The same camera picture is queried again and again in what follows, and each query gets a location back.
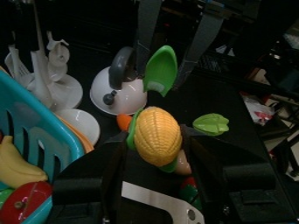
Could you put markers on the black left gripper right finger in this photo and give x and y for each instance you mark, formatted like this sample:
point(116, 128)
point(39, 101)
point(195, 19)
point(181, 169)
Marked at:
point(238, 180)

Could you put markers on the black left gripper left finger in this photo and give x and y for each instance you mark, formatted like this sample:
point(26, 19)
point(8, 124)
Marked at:
point(87, 186)

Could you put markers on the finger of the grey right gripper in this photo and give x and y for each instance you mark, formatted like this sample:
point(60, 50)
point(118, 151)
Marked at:
point(147, 32)
point(202, 40)

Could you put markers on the green toy corn husk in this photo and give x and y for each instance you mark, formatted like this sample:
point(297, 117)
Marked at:
point(163, 68)

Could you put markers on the yellow toy corn cob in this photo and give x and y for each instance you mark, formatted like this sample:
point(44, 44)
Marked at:
point(158, 135)

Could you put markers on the green husk shell on corn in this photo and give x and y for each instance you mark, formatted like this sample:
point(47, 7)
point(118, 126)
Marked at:
point(131, 137)

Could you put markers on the red and green toy strawberry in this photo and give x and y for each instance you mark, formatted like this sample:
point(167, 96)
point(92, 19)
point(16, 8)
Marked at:
point(191, 192)

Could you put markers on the orange toy plate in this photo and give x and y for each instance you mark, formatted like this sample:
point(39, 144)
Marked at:
point(86, 144)

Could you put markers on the peach-coloured toy piece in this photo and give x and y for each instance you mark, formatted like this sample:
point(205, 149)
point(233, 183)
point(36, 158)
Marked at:
point(183, 166)

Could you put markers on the red toy fruit slice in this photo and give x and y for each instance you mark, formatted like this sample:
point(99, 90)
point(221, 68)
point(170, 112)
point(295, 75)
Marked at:
point(26, 202)

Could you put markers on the yellow toy banana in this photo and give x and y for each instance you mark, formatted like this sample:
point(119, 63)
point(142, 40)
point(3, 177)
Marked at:
point(15, 169)

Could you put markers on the teal plastic basket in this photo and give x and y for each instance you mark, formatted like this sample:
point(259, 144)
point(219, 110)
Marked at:
point(51, 137)

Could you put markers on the green star-shaped toy leaf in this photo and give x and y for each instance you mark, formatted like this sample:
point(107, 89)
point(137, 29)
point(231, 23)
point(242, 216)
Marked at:
point(211, 124)

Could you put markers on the white toy bowl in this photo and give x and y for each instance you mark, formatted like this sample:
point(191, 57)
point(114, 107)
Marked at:
point(82, 124)

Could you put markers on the green toy piece in basket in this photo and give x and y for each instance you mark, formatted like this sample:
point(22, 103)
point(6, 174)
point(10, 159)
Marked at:
point(4, 197)

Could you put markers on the white bag with red print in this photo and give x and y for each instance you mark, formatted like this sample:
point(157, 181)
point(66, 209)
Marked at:
point(259, 112)

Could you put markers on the orange toy carrot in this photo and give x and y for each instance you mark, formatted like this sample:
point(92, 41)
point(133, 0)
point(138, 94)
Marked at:
point(125, 122)

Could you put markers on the white utensil stand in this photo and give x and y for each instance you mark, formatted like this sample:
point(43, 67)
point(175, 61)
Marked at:
point(58, 84)

